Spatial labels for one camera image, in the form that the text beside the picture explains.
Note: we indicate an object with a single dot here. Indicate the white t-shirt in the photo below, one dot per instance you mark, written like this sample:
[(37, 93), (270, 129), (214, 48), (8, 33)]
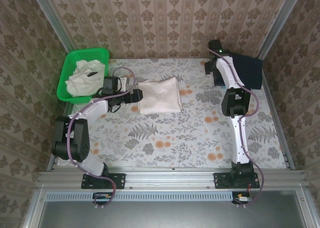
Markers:
[(85, 85), (160, 95)]

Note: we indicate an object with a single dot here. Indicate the green plastic basket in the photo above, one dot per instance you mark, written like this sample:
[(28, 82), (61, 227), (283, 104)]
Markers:
[(62, 88)]

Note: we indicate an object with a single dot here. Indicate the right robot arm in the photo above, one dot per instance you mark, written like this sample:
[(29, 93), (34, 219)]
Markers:
[(236, 101)]

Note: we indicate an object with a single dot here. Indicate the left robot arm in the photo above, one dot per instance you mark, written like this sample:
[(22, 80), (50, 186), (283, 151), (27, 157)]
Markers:
[(75, 140)]

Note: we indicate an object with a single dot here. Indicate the folded light blue t-shirt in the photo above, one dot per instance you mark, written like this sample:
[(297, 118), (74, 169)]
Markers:
[(223, 86)]

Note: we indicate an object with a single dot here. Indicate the folded dark navy t-shirt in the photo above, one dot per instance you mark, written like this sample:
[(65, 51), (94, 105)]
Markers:
[(250, 70)]

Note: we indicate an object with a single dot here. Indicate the floral table cover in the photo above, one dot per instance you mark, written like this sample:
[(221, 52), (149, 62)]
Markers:
[(175, 138)]

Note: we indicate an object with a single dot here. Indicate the grey metal panel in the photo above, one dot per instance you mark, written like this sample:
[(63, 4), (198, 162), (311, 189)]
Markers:
[(175, 215)]

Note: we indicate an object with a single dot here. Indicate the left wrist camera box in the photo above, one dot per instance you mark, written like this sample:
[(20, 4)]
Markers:
[(110, 83)]

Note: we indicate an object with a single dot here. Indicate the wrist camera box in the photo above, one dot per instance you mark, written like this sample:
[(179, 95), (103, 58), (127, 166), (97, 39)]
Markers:
[(110, 83), (214, 44)]

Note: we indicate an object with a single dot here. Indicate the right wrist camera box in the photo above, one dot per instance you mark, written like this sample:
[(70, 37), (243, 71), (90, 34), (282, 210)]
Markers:
[(214, 44)]

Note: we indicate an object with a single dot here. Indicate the aluminium side rail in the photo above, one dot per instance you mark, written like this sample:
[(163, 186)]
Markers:
[(65, 110), (273, 100)]

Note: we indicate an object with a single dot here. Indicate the aluminium corner post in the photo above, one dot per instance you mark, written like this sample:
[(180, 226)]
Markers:
[(280, 25), (55, 25)]

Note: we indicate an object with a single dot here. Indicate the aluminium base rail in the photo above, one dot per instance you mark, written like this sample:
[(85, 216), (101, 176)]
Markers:
[(170, 178)]

